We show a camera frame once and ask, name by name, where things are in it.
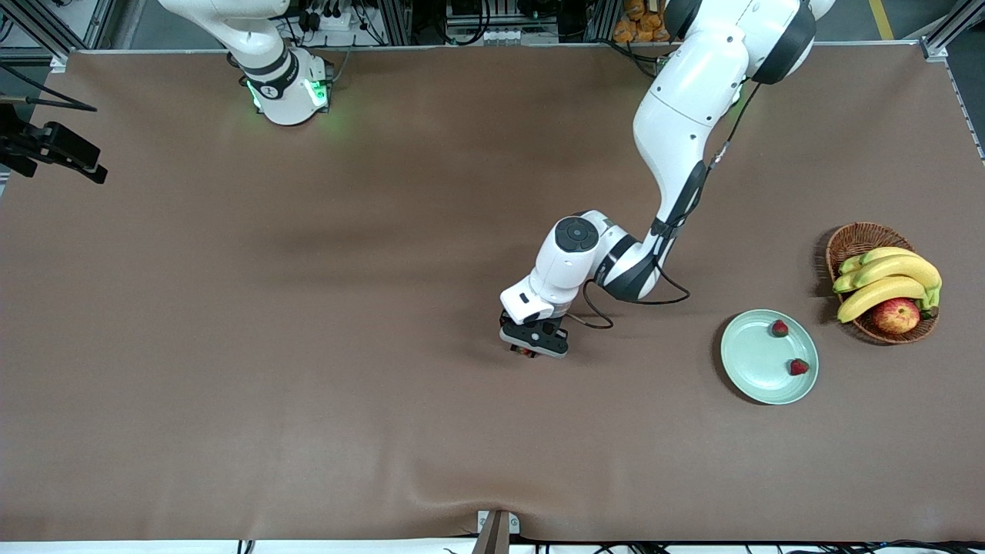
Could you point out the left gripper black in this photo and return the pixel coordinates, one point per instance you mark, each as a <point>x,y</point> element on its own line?
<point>513,348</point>

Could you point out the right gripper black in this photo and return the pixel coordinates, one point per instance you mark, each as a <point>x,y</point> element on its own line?
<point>37,144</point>

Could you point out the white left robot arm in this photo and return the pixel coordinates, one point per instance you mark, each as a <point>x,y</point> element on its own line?
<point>677,115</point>

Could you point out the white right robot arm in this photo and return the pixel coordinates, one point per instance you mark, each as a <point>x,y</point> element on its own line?
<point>285,100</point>

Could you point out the pale green round plate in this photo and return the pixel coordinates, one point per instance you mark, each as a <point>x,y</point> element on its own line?
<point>758,362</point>

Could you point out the brown table cover mat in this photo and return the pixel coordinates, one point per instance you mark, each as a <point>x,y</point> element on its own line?
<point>308,346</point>

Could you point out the white connector block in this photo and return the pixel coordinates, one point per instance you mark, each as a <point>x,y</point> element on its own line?
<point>504,36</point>

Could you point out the white power strip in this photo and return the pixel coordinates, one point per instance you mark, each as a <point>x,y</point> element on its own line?
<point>342,19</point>

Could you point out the brown wicker basket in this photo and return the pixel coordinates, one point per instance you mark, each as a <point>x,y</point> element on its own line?
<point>854,238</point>

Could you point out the orange bread rolls pile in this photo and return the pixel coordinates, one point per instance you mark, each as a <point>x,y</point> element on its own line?
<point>639,19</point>

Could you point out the small yellow green banana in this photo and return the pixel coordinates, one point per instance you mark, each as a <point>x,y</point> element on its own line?
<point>885,254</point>

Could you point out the red apple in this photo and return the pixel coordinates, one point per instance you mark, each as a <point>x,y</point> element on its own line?
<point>896,315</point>

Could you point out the aluminium frame profile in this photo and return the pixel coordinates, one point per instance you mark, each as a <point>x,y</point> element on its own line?
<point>42,31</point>
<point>943,38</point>

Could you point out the grey metal clamp bracket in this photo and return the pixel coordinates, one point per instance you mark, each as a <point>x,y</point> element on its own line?
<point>496,531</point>

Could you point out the aluminium frame post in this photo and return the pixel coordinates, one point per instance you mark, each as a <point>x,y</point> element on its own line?
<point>394,19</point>
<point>604,19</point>

